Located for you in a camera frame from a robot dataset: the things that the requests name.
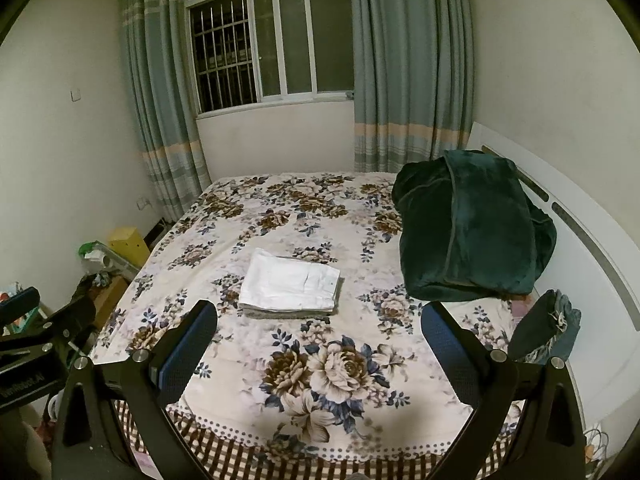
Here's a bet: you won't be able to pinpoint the green plastic bag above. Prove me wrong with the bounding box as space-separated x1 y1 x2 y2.
78 241 108 273

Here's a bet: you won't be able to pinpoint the dark green blanket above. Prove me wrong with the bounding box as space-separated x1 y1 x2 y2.
391 150 558 302

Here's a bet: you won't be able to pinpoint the yellow box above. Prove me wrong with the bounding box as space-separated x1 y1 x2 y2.
108 227 151 267

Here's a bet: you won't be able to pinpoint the window with white frame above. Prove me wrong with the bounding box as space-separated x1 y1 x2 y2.
185 0 357 116

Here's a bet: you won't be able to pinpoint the brown cardboard box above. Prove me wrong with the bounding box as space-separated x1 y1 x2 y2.
92 275 131 331

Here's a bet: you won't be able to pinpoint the dark blue cloth bundle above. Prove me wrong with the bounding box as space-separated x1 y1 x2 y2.
509 289 582 363

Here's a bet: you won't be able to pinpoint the bed with floral sheet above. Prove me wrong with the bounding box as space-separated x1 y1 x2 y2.
92 171 561 480

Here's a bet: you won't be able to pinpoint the white headboard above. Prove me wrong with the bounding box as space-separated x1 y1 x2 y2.
465 121 640 456

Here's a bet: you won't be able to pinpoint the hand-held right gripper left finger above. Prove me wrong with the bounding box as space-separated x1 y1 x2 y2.
50 300 218 480

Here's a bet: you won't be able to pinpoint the folded grey towel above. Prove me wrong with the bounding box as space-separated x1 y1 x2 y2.
240 276 343 318

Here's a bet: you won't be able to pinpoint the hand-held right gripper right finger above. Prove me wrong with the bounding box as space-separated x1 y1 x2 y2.
420 301 587 480

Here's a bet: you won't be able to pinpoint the white pants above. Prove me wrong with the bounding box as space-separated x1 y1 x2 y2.
238 247 342 313

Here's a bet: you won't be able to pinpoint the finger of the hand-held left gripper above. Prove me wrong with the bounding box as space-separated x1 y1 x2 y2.
39 296 97 361
0 287 41 331

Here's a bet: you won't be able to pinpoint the teal striped curtain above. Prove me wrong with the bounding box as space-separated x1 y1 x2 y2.
347 0 476 173
120 0 213 223

